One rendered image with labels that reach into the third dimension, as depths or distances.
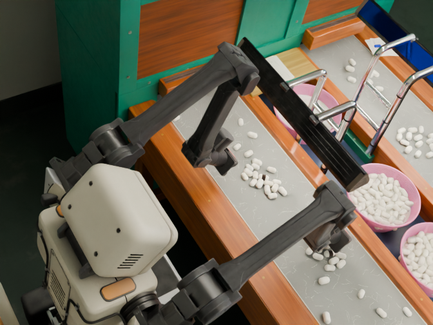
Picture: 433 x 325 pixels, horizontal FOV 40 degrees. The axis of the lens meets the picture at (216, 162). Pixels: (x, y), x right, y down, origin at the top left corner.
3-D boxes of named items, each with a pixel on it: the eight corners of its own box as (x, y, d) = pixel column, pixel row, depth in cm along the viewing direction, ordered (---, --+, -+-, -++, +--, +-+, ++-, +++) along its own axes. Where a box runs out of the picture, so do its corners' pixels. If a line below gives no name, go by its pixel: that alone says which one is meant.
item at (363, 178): (348, 194, 171) (356, 179, 165) (230, 56, 199) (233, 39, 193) (368, 184, 174) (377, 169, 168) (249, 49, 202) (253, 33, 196)
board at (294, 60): (251, 97, 227) (252, 95, 226) (230, 72, 234) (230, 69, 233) (317, 72, 241) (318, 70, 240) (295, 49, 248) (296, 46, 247)
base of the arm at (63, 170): (48, 160, 143) (68, 197, 137) (72, 138, 141) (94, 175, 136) (69, 169, 150) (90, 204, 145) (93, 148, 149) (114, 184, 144)
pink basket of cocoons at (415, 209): (391, 255, 204) (401, 240, 196) (325, 211, 211) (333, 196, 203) (421, 206, 219) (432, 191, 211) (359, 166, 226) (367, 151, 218)
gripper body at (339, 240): (332, 216, 191) (322, 215, 185) (352, 240, 187) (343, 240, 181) (317, 229, 194) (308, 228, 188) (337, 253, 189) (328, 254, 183)
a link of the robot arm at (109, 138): (76, 153, 141) (88, 170, 140) (107, 125, 140) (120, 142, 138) (96, 159, 150) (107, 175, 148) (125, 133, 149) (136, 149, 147)
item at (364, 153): (366, 165, 227) (413, 82, 191) (333, 128, 236) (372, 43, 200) (401, 147, 235) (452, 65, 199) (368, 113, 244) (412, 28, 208)
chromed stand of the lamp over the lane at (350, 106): (283, 206, 210) (318, 123, 175) (251, 165, 219) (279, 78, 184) (324, 186, 218) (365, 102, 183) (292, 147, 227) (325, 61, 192)
